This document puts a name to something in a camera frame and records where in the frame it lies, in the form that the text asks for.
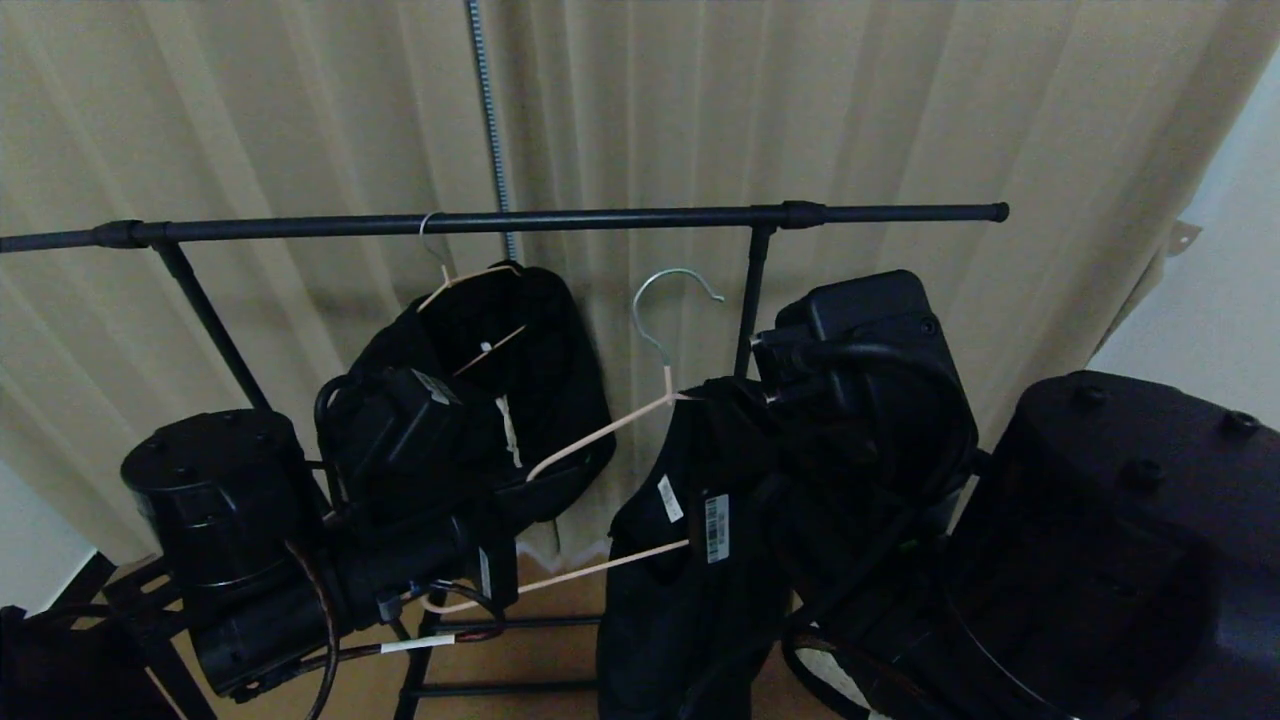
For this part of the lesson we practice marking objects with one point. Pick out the white wall hook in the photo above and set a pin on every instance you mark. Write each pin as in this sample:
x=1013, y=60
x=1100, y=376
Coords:
x=1183, y=237

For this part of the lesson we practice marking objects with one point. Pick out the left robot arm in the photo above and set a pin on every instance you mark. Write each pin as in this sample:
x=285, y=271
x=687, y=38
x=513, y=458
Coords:
x=220, y=500

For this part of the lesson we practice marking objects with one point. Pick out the black garment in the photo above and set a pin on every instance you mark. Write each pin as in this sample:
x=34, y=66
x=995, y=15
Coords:
x=540, y=400
x=680, y=620

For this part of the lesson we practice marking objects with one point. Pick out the pink clothes hanger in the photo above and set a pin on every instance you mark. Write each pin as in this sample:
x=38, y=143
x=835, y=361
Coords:
x=447, y=281
x=600, y=435

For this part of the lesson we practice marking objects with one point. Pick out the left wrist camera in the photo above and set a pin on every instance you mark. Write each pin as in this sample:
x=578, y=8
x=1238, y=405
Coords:
x=400, y=430

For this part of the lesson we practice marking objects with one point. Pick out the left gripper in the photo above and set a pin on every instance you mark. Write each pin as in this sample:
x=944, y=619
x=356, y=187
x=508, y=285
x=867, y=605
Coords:
x=400, y=580

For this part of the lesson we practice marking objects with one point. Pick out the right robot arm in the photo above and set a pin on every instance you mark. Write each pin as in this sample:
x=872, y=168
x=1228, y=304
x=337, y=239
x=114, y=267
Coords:
x=1100, y=550

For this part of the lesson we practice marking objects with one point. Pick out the black clothes rack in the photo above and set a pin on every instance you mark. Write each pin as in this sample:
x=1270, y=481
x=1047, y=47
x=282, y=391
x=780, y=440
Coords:
x=600, y=216

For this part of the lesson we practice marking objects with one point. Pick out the beige curtain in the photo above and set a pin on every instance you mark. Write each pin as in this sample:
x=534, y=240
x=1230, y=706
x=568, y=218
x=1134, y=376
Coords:
x=900, y=100

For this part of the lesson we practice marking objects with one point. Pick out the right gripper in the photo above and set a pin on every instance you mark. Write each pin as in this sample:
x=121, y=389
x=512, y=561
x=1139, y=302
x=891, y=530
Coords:
x=850, y=540

